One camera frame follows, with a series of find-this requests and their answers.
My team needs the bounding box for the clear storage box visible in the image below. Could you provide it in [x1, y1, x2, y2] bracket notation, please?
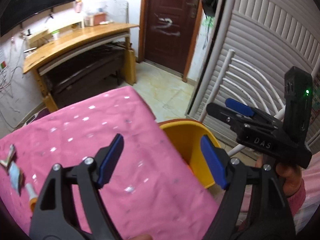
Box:
[84, 12, 107, 27]

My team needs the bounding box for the dark red door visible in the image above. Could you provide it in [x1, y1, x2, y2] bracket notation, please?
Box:
[138, 0, 202, 81]

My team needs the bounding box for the pink hanging bottle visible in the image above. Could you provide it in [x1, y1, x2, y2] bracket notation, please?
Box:
[74, 0, 82, 13]

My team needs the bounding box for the black bench under desk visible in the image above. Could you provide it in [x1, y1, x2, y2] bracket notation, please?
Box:
[43, 43, 125, 108]

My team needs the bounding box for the wooden desk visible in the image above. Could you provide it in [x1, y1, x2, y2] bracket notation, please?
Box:
[23, 23, 139, 113]

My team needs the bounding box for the pink star tablecloth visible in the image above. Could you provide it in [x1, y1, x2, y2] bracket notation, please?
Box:
[1, 86, 217, 239]

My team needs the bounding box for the yellow plastic bin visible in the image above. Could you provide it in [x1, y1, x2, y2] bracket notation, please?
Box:
[160, 121, 220, 189]

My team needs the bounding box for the black bag on hook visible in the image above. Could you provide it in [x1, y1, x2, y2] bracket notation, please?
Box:
[201, 0, 219, 17]

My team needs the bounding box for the white metal chair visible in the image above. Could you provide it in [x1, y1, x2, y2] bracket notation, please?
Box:
[198, 49, 320, 157]

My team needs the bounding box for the white louvered cabinet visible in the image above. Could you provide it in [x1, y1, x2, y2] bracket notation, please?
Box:
[186, 0, 320, 156]

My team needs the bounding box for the right hand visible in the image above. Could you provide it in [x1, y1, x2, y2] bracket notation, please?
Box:
[271, 163, 305, 198]

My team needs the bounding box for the left hand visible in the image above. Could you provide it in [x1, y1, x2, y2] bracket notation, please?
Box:
[128, 234, 152, 240]

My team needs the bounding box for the red brown stool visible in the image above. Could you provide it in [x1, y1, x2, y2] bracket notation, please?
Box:
[158, 118, 202, 126]

